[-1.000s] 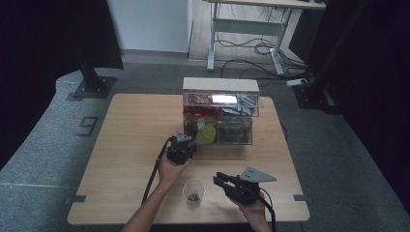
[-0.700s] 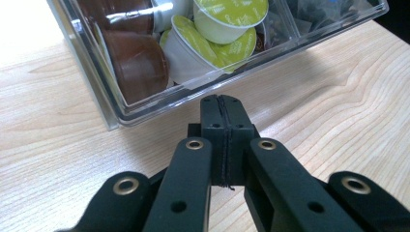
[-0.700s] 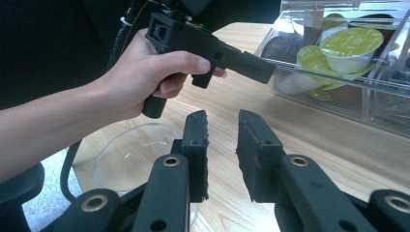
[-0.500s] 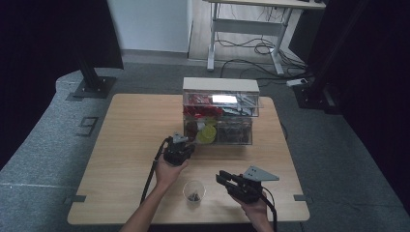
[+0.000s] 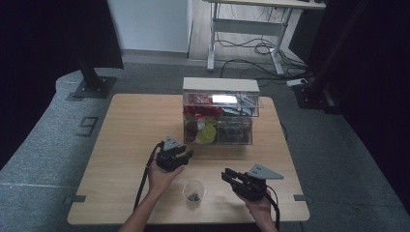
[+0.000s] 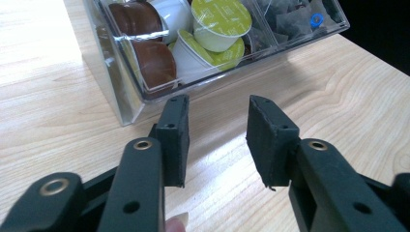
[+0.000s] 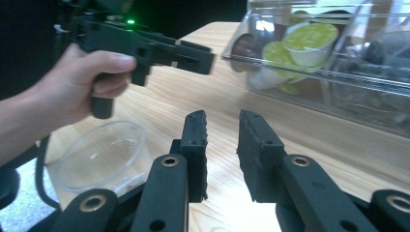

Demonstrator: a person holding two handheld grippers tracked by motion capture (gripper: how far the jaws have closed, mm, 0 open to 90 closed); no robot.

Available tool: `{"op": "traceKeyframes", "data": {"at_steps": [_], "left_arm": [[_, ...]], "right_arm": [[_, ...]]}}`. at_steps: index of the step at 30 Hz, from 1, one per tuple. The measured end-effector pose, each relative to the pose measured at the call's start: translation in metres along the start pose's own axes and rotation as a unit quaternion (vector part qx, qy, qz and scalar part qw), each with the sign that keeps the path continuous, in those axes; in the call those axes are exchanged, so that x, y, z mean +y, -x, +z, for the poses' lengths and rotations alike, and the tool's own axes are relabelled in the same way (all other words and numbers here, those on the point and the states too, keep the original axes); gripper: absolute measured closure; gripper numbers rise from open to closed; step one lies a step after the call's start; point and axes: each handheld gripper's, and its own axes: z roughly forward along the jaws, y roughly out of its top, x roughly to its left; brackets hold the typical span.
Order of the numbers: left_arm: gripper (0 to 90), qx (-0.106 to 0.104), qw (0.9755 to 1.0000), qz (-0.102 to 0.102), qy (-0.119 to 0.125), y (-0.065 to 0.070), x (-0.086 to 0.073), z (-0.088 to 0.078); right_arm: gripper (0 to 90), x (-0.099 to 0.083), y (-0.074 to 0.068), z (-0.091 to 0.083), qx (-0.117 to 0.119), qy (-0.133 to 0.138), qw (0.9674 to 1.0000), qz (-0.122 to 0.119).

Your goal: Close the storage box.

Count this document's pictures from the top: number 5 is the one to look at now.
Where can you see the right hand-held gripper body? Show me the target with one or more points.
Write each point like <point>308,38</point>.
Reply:
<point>256,185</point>

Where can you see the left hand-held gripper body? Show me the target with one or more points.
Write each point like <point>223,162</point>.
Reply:
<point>169,158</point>

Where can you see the clear glass cup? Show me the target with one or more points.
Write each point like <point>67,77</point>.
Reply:
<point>194,190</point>

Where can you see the small dark brown clump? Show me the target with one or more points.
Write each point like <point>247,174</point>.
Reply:
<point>194,197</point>

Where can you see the pile of dark brown pieces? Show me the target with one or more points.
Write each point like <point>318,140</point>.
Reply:
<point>234,132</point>

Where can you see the clear acrylic drawer box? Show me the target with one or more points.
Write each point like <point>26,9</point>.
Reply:
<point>220,111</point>

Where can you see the person's left hand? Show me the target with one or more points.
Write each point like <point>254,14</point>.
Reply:
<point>161,179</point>

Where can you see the person's right hand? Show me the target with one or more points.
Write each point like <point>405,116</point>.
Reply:
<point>257,208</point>

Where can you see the dark red dried pieces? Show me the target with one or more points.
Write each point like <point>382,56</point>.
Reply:
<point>190,130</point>

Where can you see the yellow-green round slices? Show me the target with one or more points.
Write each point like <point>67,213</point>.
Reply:
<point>207,133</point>

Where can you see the pile of red packets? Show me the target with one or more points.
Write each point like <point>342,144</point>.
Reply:
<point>201,109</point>

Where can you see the pile of grey packets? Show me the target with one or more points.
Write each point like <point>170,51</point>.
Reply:
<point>240,108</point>

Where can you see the dark floor socket plate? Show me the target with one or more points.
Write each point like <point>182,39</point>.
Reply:
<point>87,125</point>

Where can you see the white power strip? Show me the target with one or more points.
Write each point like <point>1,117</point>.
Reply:
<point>296,82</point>

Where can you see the dark curtain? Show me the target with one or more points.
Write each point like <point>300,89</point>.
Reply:
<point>380,96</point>
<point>48,48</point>

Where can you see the black stand with base plate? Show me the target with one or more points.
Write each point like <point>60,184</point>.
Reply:
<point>93,82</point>
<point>317,93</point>

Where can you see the white metal frame desk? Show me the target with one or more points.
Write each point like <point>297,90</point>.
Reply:
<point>248,25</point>

